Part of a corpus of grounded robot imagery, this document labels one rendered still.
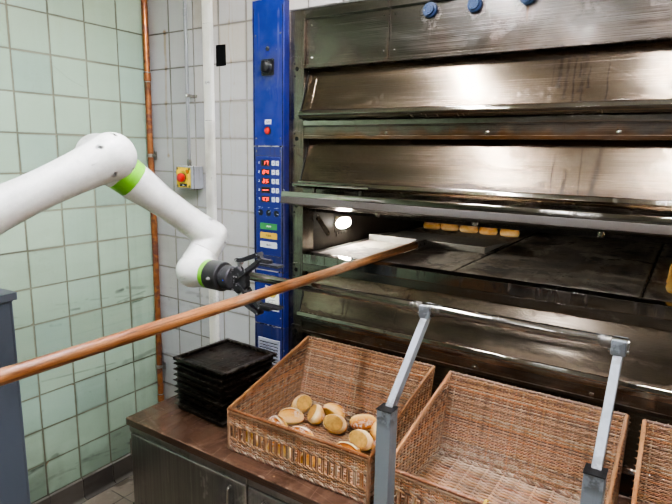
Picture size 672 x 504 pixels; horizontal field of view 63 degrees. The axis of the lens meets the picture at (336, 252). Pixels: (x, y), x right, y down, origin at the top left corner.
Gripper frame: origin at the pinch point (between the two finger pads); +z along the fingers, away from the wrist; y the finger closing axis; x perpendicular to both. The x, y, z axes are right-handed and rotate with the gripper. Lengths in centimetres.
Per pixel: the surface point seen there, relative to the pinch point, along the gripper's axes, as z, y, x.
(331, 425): -1, 57, -32
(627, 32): 77, -72, -56
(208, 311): 1.9, 0.3, 28.1
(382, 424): 39.1, 28.1, 5.9
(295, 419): -15, 58, -29
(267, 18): -46, -88, -51
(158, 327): 1.9, 0.4, 43.0
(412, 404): 28, 42, -35
